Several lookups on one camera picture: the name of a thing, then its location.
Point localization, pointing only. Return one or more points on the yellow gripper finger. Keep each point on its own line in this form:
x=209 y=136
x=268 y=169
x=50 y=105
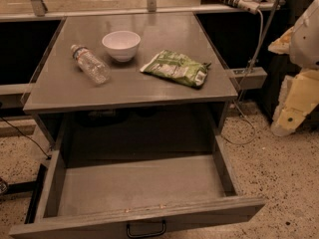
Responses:
x=298 y=97
x=281 y=45

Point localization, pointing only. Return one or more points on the grey top drawer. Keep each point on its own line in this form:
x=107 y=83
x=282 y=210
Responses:
x=97 y=183

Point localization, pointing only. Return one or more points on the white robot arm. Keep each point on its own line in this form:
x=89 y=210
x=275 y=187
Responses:
x=304 y=44

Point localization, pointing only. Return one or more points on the green chip bag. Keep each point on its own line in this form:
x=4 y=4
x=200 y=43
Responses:
x=178 y=68

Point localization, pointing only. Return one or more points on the white ceramic bowl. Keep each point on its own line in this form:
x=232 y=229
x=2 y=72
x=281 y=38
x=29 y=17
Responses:
x=122 y=46

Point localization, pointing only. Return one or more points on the grey cabinet desk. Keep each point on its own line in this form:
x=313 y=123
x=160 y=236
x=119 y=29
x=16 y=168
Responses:
x=65 y=99

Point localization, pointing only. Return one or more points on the clear plastic water bottle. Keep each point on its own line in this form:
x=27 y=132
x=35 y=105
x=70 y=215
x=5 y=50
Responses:
x=92 y=65

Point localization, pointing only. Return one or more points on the metal bracket block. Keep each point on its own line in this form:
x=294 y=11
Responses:
x=247 y=81

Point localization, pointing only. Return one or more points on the black drawer handle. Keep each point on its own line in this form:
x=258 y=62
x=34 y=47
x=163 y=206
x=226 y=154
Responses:
x=145 y=230

